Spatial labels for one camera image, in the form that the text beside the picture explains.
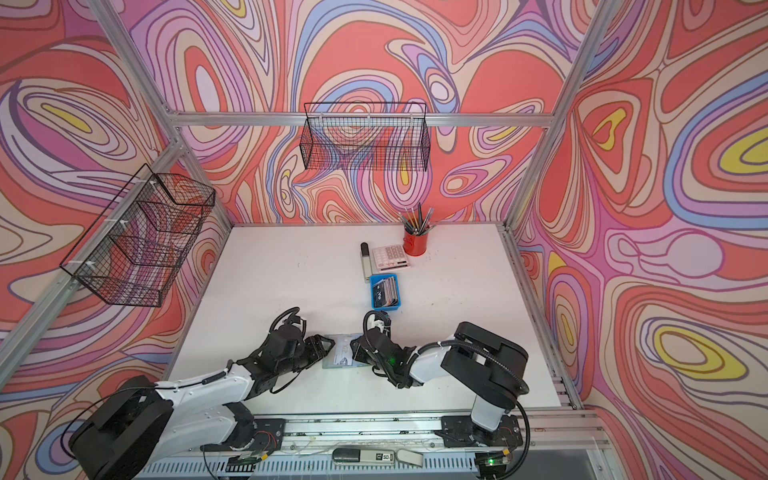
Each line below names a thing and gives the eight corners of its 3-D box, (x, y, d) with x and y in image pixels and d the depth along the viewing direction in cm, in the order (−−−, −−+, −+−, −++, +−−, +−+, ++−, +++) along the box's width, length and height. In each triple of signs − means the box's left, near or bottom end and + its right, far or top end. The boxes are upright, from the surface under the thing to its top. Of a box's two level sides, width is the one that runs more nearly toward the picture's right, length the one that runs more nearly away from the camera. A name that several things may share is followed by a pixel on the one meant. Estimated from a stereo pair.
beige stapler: (364, 283, 103) (363, 276, 100) (360, 248, 113) (359, 242, 110) (373, 281, 103) (373, 275, 100) (369, 247, 113) (368, 241, 110)
